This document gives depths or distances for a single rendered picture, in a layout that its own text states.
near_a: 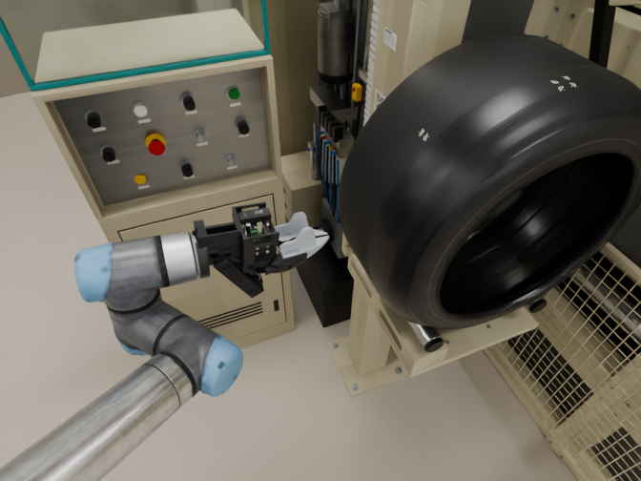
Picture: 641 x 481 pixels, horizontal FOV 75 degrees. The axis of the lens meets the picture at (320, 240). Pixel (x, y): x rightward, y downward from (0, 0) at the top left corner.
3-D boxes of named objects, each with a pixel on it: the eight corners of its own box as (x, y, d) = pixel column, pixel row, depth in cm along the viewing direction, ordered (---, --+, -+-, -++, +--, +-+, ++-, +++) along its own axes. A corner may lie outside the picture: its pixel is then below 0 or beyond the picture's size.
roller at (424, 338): (357, 246, 114) (358, 235, 111) (372, 241, 115) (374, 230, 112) (424, 355, 91) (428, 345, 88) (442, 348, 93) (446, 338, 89)
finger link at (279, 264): (310, 260, 65) (255, 271, 62) (309, 266, 66) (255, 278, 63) (300, 239, 68) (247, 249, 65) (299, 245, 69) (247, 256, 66)
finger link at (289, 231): (332, 215, 66) (276, 224, 63) (326, 240, 71) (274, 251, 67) (324, 202, 68) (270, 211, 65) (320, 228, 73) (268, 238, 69)
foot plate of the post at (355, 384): (326, 344, 192) (326, 341, 190) (379, 325, 198) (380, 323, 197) (350, 397, 174) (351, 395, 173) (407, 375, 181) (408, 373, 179)
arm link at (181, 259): (173, 297, 60) (165, 257, 65) (204, 289, 62) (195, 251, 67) (165, 261, 55) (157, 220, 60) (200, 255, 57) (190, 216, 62)
